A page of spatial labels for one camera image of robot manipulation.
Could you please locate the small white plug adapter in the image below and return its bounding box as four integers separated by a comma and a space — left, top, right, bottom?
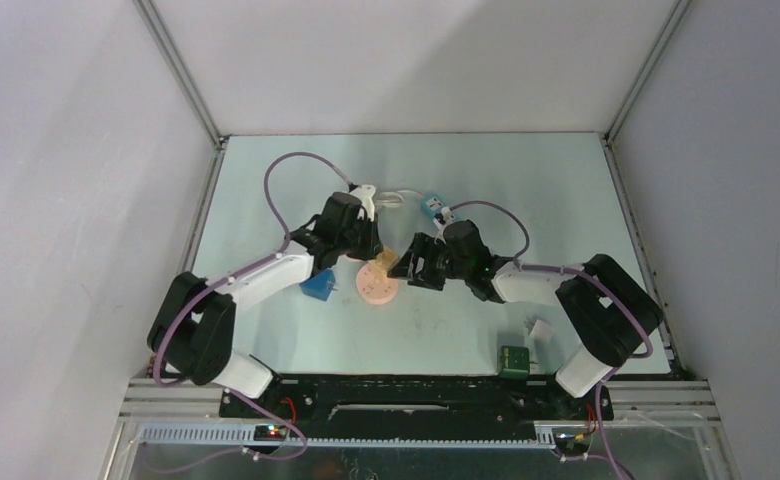
526, 319, 555, 344

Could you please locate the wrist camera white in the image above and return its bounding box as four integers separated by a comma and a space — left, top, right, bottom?
349, 184, 377, 221
433, 206, 457, 230

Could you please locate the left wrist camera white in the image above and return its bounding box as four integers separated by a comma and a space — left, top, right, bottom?
349, 184, 377, 221

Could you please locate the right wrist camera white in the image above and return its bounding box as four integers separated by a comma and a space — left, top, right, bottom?
433, 206, 457, 230

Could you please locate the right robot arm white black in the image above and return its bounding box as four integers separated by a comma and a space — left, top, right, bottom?
387, 220, 662, 418

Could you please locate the white coiled power cord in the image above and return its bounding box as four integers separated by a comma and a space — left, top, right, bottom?
375, 190, 426, 211

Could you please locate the grey slotted cable duct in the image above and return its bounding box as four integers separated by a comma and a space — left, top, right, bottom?
139, 423, 590, 452

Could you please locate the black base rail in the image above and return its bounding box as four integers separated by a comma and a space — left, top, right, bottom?
256, 374, 614, 442

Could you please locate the yellow cube plug adapter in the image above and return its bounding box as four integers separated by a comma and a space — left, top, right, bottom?
370, 247, 400, 275

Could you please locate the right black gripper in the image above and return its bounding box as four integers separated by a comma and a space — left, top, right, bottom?
387, 232, 471, 291

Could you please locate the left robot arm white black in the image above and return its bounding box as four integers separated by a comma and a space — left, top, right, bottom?
146, 185, 383, 417

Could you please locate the teal power strip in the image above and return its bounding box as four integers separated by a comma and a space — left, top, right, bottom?
420, 193, 447, 220

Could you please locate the blue cube plug adapter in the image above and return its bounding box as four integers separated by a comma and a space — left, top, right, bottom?
299, 269, 337, 302

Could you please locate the pink round power socket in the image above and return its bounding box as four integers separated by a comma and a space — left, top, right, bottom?
355, 264, 399, 306

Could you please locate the green cube plug adapter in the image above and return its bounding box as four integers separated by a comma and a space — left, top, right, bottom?
497, 345, 538, 380

